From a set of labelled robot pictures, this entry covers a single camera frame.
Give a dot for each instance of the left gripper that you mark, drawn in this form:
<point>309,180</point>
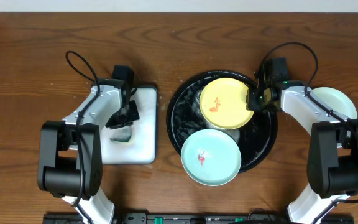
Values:
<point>123,116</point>

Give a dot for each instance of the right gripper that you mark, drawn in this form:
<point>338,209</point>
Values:
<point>251,104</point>

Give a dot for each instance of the green sponge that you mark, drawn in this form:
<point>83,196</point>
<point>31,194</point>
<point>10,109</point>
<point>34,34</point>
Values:
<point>123,134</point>

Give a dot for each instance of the yellow plate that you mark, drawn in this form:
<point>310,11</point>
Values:
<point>223,103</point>

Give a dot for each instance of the light green plate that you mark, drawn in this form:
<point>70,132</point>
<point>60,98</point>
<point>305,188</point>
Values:
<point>337,100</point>
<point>211,157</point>

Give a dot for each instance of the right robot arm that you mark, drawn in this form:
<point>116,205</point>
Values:
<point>332,165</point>

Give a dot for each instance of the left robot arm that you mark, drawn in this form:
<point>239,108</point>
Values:
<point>70,157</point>

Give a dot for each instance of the black tray with foam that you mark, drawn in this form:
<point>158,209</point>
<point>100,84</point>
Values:
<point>142,147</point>

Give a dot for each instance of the round black tray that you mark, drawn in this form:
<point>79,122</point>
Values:
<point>255,139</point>

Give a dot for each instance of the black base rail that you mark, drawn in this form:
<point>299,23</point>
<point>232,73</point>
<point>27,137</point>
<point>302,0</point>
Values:
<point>143,218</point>

